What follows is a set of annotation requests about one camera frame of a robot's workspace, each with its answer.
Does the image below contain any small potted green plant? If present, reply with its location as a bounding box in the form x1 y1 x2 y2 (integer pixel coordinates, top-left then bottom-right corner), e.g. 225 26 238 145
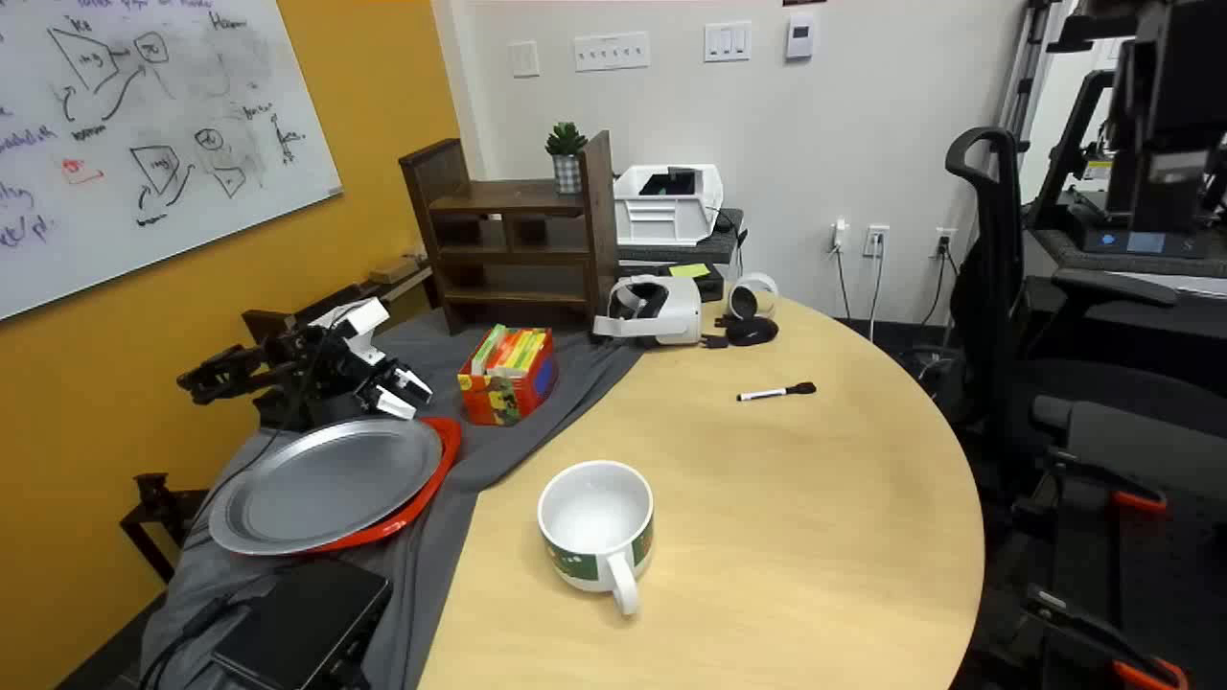
546 118 591 199

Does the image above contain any large wall whiteboard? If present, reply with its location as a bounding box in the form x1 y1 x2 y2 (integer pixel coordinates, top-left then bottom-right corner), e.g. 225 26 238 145
0 0 344 324

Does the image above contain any black white dry-erase marker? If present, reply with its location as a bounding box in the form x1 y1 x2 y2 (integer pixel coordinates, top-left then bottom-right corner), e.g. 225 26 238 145
733 378 822 405

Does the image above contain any grey cloth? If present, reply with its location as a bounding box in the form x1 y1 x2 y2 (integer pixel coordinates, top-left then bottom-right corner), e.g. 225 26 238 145
133 301 647 690

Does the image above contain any white green mug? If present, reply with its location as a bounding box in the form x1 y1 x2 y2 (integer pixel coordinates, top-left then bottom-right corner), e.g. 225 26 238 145
532 454 660 622

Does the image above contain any black orange bar clamp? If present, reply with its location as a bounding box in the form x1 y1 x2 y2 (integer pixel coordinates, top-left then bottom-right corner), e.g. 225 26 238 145
1045 444 1172 521
1022 581 1194 690

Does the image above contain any grey metal frame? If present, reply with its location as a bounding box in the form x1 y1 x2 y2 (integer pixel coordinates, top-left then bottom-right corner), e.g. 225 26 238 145
999 0 1066 145

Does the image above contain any colourful block box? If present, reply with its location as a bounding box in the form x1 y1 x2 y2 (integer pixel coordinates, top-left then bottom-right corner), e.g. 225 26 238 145
457 323 562 429

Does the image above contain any black 3D printer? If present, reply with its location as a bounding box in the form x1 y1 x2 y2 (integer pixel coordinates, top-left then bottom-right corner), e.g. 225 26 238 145
1031 63 1227 265

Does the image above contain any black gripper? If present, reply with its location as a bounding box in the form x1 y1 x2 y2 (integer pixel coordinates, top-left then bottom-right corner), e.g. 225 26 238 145
1153 0 1227 176

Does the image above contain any black white gripper device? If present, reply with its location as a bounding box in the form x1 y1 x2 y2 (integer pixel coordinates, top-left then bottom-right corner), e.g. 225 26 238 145
172 295 439 435

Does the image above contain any white desktop printer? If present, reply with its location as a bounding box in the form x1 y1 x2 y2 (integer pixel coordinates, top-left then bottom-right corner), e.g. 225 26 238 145
611 162 729 254

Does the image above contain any white wall thermostat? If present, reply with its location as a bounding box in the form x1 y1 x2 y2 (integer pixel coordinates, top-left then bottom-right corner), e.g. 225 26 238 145
778 11 817 63

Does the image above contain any red plate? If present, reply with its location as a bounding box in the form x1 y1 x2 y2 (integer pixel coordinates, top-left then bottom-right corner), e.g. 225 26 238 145
312 415 468 560

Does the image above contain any white wall cable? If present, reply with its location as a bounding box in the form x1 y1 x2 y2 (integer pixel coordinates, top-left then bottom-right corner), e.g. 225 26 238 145
834 246 858 323
868 254 890 343

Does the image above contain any dark wooden shelf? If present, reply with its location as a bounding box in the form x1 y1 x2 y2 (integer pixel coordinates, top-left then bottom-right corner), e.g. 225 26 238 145
399 130 624 338

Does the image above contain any black white VR controller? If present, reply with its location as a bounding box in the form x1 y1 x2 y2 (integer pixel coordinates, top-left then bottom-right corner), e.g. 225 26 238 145
701 267 784 353

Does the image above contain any black metal stand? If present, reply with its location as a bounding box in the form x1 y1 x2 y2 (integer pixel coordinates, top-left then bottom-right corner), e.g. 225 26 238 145
118 472 215 586

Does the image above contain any black office chair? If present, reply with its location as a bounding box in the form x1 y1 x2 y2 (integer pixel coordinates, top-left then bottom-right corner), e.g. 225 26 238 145
942 122 1227 514

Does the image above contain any grey metal plate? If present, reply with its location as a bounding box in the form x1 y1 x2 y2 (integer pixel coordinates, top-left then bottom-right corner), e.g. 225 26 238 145
205 417 445 560

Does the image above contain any wide white switch plate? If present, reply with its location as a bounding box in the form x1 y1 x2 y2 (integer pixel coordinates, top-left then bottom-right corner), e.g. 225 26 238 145
572 26 657 71

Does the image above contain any single white light switch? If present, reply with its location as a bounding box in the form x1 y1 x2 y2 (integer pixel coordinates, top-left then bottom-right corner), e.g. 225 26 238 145
508 35 546 84

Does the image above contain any black flat box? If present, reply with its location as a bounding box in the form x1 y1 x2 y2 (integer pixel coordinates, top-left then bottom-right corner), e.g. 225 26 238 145
209 554 399 690

